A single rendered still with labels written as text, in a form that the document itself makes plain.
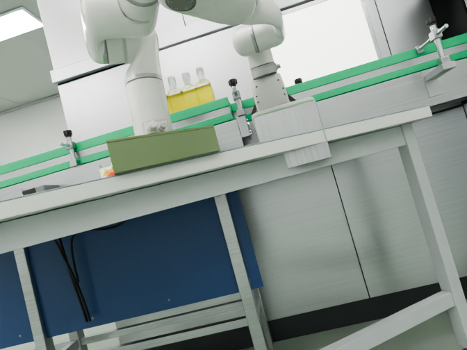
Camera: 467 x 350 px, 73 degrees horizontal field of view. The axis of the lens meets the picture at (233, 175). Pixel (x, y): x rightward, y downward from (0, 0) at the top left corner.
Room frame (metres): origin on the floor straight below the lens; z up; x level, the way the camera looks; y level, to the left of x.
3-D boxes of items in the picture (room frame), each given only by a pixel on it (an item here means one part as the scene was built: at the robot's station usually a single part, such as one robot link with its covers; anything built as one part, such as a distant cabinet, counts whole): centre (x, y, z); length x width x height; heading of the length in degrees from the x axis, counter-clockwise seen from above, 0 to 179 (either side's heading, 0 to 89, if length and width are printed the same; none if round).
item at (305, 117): (0.96, -0.19, 0.79); 0.27 x 0.17 x 0.08; 174
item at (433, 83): (0.98, -0.72, 0.90); 0.17 x 0.05 x 0.23; 174
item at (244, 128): (1.06, -0.08, 0.85); 0.09 x 0.04 x 0.07; 174
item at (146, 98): (0.77, 0.16, 0.89); 0.16 x 0.13 x 0.15; 22
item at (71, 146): (1.05, 0.52, 0.94); 0.07 x 0.04 x 0.13; 174
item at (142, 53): (0.78, 0.16, 1.05); 0.13 x 0.10 x 0.16; 111
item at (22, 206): (1.41, 0.37, 0.73); 1.58 x 1.52 x 0.04; 108
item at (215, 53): (1.29, -0.25, 1.15); 0.90 x 0.03 x 0.34; 84
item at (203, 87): (1.17, 0.02, 0.99); 0.06 x 0.06 x 0.21; 85
